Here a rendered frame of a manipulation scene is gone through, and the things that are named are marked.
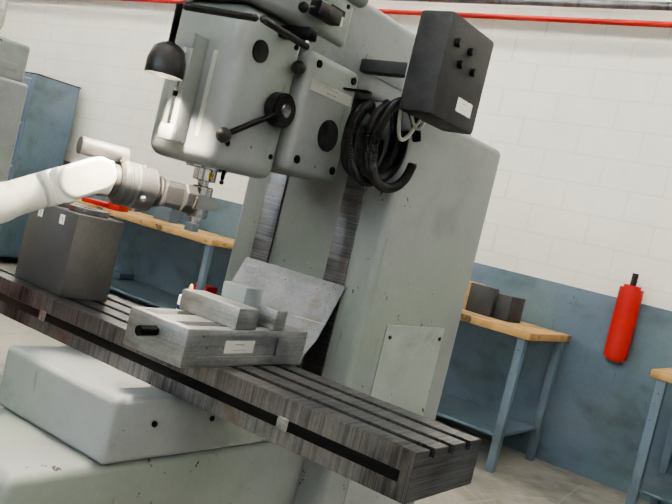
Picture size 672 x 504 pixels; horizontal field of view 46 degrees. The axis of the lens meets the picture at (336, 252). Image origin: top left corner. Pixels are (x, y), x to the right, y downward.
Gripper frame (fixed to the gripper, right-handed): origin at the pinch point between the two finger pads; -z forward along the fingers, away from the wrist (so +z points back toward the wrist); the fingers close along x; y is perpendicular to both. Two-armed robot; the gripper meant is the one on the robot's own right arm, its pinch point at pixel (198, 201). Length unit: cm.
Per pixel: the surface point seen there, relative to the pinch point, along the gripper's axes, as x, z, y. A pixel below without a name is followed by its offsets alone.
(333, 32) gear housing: -6.5, -17.9, -41.5
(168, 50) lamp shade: -12.1, 18.6, -25.3
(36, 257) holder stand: 34.7, 19.5, 21.6
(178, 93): -5.1, 11.9, -19.3
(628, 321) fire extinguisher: 146, -380, 12
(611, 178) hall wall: 186, -379, -78
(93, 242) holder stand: 22.7, 11.6, 14.6
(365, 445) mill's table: -59, -8, 30
